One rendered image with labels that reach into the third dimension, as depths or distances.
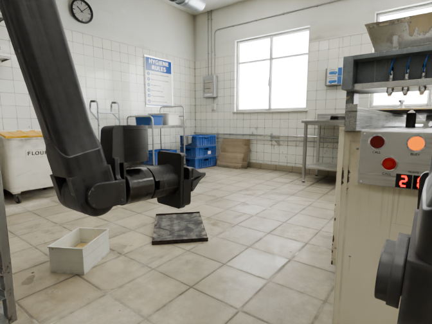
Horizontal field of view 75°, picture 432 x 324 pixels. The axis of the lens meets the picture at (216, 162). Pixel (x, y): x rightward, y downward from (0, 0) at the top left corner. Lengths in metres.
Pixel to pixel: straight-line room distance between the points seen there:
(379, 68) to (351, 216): 0.94
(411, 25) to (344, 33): 3.32
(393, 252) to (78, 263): 1.75
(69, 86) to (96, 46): 4.41
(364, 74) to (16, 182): 3.28
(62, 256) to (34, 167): 1.88
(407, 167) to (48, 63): 0.75
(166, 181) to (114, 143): 0.11
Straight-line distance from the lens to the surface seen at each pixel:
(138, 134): 0.45
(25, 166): 3.60
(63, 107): 0.41
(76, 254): 1.85
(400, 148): 0.81
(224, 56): 5.79
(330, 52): 4.91
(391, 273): 0.20
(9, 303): 1.39
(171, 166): 0.52
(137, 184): 0.46
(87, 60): 4.71
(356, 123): 0.83
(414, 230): 0.20
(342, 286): 0.98
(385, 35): 1.64
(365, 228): 0.90
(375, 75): 1.65
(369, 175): 0.83
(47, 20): 0.42
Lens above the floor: 0.86
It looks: 8 degrees down
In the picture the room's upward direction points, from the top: straight up
